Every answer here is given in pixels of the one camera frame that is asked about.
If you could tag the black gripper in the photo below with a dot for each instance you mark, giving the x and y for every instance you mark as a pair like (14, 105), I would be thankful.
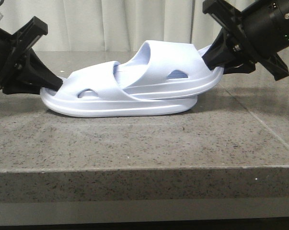
(254, 35)
(21, 70)

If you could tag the light blue slipper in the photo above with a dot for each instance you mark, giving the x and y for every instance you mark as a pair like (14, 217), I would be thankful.
(166, 70)
(94, 92)

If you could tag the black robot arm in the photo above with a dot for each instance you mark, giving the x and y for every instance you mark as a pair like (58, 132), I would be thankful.
(253, 35)

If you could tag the grey-white curtain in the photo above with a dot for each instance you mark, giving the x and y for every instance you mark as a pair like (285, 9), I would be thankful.
(111, 25)

